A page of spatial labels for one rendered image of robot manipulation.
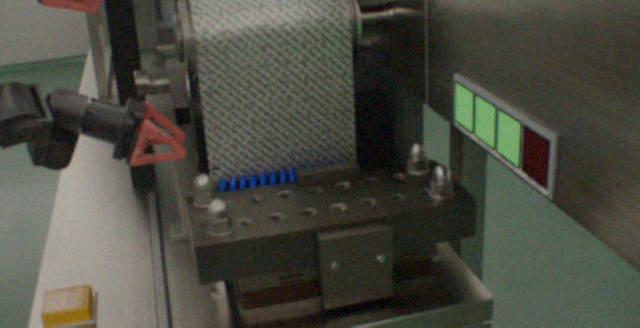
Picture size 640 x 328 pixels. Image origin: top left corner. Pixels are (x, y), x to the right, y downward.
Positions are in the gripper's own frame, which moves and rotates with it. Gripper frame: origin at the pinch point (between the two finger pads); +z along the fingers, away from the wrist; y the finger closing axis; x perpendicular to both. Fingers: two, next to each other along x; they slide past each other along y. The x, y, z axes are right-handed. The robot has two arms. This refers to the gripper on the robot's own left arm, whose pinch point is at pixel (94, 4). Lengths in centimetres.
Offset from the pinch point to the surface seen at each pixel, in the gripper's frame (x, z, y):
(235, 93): 0.5, 24.3, 4.7
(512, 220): -3, 198, -145
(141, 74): -6.1, 12.1, -4.0
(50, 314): -38.6, 16.1, 17.2
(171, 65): -2.2, 15.2, -3.0
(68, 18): -100, 6, -553
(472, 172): 10, 75, -9
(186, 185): -18.1, 28.3, -3.7
